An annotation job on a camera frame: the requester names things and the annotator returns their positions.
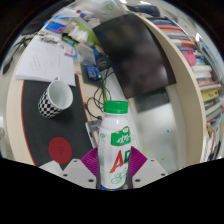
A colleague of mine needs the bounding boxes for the clear plastic box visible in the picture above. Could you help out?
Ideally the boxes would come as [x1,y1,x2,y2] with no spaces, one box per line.
[74,43,97,66]

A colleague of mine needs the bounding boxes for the black red-edged desk mat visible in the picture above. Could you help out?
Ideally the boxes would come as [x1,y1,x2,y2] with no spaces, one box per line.
[20,73,96,168]

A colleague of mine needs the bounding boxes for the white paper sheets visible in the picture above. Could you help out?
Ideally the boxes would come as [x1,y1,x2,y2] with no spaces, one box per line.
[15,35,77,87]

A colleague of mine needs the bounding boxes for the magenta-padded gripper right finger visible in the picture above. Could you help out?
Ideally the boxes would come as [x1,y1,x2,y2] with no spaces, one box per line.
[128,146,169,189]

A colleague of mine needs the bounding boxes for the black office chair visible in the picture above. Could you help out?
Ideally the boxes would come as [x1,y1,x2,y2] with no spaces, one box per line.
[1,34,29,75]

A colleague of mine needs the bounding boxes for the tangled black cables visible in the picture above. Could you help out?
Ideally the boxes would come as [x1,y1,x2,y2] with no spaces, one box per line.
[83,68,116,121]

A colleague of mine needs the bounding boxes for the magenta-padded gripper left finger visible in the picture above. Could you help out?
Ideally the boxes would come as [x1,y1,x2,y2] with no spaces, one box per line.
[61,147,100,190]

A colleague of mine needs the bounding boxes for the beige shelf with books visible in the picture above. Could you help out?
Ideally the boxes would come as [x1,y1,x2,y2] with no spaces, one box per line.
[133,3,224,168]

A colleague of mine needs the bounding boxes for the white drink bottle green cap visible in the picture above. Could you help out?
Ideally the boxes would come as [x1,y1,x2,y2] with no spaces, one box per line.
[97,99,133,191]

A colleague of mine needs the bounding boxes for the white tissue packs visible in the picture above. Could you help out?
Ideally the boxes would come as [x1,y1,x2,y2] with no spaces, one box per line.
[68,24,90,43]

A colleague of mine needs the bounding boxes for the small blue box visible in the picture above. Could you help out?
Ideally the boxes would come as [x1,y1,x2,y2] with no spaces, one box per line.
[84,64,103,82]

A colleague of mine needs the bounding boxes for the black white checkered mug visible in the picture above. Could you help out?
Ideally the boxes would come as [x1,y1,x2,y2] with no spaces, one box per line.
[37,77,74,119]

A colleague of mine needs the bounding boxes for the black computer monitor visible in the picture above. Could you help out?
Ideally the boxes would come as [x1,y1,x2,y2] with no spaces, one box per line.
[92,13,177,100]

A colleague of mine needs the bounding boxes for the flat round red coaster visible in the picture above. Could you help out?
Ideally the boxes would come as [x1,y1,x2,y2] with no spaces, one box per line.
[48,136,73,165]

